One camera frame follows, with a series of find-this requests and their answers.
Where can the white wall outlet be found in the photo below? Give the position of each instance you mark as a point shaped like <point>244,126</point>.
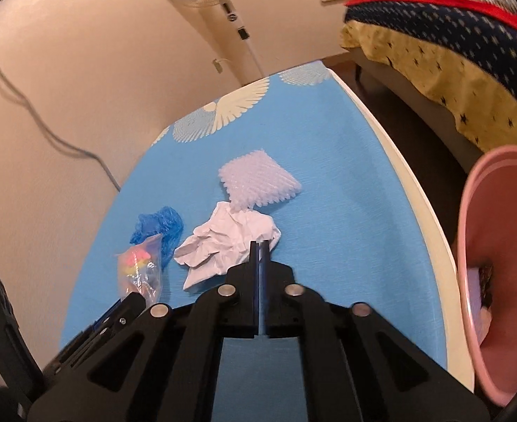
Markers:
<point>218,65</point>

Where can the dark floral scrunchie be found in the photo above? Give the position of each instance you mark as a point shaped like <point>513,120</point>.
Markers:
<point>486,283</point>

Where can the white paper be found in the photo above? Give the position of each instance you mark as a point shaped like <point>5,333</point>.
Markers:
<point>223,239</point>

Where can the blue feather-print tablecloth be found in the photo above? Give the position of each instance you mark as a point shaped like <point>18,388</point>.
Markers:
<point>337,184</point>

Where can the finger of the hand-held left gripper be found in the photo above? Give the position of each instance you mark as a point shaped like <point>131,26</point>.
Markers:
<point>128,307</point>

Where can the red blanket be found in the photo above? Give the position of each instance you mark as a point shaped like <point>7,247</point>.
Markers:
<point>438,3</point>

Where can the clear bag with colourful contents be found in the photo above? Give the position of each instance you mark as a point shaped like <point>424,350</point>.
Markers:
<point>139,268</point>

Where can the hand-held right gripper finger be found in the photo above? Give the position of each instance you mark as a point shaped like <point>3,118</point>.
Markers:
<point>265,299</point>
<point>254,299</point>

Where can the cream table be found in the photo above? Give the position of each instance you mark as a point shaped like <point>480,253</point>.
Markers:
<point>445,272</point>

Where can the navy star-print blanket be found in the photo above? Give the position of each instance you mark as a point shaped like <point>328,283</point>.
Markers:
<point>438,30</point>

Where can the white foam net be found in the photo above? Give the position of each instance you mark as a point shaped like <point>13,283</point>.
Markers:
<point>258,180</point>

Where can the yellow star-print cloth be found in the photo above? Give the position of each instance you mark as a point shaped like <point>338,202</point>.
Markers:
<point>460,92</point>

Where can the blue crumpled glove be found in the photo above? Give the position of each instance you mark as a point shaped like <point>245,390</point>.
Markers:
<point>159,222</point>

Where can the pink trash bin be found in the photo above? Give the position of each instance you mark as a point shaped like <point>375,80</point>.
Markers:
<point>504,228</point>

